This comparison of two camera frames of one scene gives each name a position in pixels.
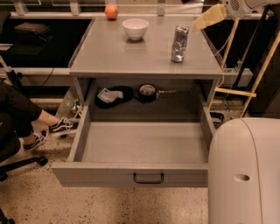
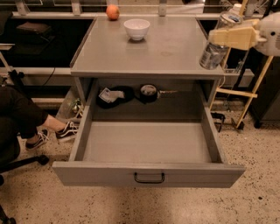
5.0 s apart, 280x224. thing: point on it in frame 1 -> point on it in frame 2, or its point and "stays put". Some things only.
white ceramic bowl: x=136 y=28 stays put
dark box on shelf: x=31 y=33 stays put
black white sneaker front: x=65 y=124 -> x=68 y=132
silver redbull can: x=179 y=44 -> x=213 y=55
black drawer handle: x=149 y=182 stays put
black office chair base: x=5 y=168 stays put
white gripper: x=234 y=9 -> x=270 y=34
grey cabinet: x=145 y=68 stays put
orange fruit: x=111 y=11 stays put
